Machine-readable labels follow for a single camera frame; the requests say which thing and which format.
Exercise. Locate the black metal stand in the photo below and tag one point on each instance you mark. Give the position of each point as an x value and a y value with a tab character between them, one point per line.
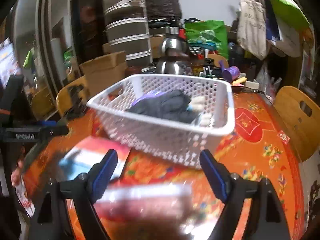
78	108

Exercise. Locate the purple plastic scoop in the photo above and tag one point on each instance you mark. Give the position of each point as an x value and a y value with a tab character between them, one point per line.
230	74

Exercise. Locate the wooden chair back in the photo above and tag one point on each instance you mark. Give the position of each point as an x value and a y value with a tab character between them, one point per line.
301	117

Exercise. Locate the lime green hanging bag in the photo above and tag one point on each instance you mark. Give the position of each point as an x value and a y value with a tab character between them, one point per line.
290	13

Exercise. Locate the plastic drawer tower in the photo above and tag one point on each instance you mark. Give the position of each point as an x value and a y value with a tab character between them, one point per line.
127	30

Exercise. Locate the wooden chair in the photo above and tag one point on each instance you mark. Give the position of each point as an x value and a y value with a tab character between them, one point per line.
301	117
64	98

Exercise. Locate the beige canvas tote bag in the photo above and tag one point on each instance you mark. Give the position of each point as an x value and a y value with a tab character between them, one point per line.
251	34

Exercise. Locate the cardboard box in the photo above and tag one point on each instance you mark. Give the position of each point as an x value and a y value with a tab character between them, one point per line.
104	71

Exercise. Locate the person's left hand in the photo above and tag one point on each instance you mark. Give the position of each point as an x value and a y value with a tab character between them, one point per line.
16	174

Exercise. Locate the light blue packet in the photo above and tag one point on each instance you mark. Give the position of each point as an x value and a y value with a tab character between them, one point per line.
72	162

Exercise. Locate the orange floral tablecloth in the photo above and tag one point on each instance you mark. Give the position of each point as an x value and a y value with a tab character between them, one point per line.
256	149

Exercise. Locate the grey knit glove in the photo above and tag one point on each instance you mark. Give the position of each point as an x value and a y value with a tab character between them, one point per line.
169	106

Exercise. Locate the white orange sachet packet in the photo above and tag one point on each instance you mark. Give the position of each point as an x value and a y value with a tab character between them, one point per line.
91	150

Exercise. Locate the black plastic wrapped bundle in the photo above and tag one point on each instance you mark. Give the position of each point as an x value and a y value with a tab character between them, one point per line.
168	10

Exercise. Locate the white perforated plastic basket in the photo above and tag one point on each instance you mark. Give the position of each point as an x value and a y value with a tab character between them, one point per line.
170	140

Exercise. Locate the green shopping bag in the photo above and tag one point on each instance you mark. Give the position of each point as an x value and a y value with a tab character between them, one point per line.
210	32

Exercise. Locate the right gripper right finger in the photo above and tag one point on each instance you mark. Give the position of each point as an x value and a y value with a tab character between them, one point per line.
217	175

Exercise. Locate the stainless steel kettle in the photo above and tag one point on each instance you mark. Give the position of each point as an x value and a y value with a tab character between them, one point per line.
174	54

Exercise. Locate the purple packet in basket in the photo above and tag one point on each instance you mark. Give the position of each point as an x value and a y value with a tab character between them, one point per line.
150	94

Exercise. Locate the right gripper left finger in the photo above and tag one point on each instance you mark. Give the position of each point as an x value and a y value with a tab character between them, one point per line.
100	174

